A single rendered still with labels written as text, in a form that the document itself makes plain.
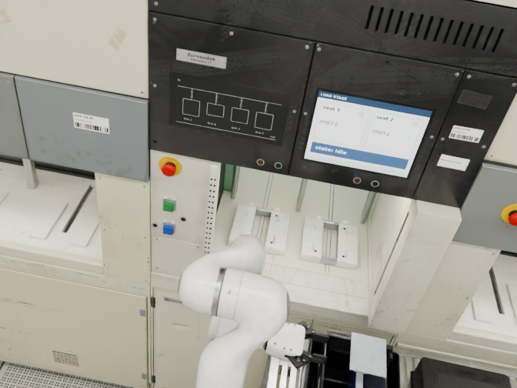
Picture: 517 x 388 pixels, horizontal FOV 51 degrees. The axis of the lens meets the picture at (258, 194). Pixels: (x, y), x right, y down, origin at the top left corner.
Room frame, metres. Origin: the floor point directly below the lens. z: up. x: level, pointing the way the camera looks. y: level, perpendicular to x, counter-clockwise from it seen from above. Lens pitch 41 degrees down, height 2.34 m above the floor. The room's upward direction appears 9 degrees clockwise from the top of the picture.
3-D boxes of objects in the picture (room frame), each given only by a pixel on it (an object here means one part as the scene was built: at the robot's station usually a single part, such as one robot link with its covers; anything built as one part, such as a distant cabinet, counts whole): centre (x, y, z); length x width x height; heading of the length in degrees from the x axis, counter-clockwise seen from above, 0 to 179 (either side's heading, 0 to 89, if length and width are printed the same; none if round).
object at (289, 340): (0.89, -0.14, 1.06); 0.11 x 0.10 x 0.07; 86
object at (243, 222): (1.49, -0.03, 0.89); 0.22 x 0.21 x 0.04; 178
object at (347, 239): (1.48, -0.30, 0.89); 0.22 x 0.21 x 0.04; 178
